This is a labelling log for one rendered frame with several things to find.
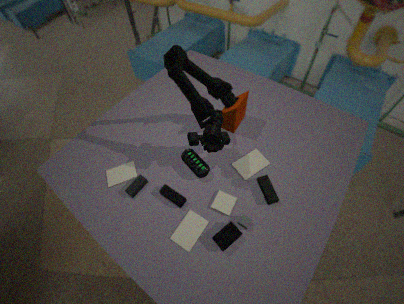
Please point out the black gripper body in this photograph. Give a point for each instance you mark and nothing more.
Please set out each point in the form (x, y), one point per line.
(194, 138)

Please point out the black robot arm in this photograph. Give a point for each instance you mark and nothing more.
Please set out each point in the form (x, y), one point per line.
(176, 61)

